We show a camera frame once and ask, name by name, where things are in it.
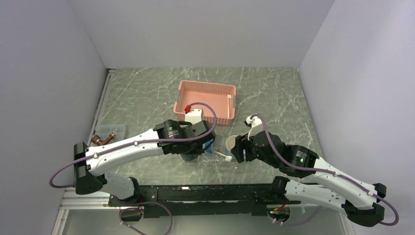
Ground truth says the blue toothpaste tube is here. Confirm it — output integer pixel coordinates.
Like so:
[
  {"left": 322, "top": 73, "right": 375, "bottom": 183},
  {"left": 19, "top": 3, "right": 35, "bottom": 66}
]
[{"left": 205, "top": 143, "right": 214, "bottom": 154}]

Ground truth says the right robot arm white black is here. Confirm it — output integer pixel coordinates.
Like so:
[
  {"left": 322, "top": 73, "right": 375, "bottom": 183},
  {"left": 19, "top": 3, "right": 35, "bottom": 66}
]
[{"left": 228, "top": 131, "right": 386, "bottom": 227}]

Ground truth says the copper brass fitting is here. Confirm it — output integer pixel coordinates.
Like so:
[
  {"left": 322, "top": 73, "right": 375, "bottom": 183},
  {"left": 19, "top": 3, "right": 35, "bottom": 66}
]
[{"left": 91, "top": 133, "right": 116, "bottom": 146}]

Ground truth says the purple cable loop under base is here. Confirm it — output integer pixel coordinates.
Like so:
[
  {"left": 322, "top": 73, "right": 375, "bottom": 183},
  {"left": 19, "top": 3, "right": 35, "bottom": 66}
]
[{"left": 118, "top": 201, "right": 174, "bottom": 235}]

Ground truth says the clear acrylic toothbrush holder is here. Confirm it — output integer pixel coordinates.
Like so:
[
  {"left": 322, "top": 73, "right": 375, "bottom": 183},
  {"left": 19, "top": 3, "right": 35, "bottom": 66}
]
[{"left": 198, "top": 148, "right": 226, "bottom": 165}]

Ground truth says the pink perforated plastic basket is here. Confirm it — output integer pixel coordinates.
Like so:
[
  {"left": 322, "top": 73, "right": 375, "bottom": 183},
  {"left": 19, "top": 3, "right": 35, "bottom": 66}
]
[{"left": 173, "top": 80, "right": 236, "bottom": 126}]

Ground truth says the light blue white mug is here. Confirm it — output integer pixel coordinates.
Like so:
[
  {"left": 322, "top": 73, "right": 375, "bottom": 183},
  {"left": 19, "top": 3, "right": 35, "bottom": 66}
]
[{"left": 225, "top": 135, "right": 237, "bottom": 156}]

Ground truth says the purple cable under right base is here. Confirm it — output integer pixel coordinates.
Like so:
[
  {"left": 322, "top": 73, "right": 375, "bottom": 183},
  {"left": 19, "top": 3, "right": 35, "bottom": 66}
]
[{"left": 268, "top": 204, "right": 323, "bottom": 227}]

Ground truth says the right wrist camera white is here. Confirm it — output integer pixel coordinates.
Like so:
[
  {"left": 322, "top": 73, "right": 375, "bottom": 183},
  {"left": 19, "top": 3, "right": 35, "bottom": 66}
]
[{"left": 244, "top": 114, "right": 264, "bottom": 139}]

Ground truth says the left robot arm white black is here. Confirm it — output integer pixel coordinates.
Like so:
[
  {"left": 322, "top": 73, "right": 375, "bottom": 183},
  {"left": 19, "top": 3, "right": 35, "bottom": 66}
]
[{"left": 74, "top": 119, "right": 216, "bottom": 206}]

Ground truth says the white toothbrush at basket side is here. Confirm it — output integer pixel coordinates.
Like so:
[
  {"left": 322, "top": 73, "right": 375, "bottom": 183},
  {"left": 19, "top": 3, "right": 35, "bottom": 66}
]
[{"left": 227, "top": 94, "right": 232, "bottom": 119}]

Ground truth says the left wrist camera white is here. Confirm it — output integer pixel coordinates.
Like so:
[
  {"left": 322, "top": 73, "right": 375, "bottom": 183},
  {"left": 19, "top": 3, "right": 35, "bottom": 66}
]
[{"left": 184, "top": 105, "right": 204, "bottom": 124}]

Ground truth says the clear textured oval tray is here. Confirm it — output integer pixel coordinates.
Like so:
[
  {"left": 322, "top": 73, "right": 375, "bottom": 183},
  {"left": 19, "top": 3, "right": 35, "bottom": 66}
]
[{"left": 179, "top": 143, "right": 237, "bottom": 166}]

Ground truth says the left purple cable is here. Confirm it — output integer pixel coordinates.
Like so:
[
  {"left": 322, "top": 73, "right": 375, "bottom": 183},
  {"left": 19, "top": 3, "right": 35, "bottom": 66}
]
[{"left": 48, "top": 102, "right": 218, "bottom": 189}]

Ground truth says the dark blue mug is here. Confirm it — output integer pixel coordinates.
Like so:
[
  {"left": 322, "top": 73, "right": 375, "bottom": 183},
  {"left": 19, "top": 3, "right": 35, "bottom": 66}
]
[{"left": 180, "top": 154, "right": 199, "bottom": 162}]

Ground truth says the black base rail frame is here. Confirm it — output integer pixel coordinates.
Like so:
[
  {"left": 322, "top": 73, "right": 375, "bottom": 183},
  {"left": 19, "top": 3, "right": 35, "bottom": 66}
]
[{"left": 108, "top": 184, "right": 299, "bottom": 218}]

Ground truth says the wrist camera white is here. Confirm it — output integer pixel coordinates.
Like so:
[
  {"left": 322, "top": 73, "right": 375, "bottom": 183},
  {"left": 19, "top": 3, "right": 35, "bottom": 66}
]
[
  {"left": 184, "top": 105, "right": 204, "bottom": 124},
  {"left": 244, "top": 114, "right": 264, "bottom": 139}
]

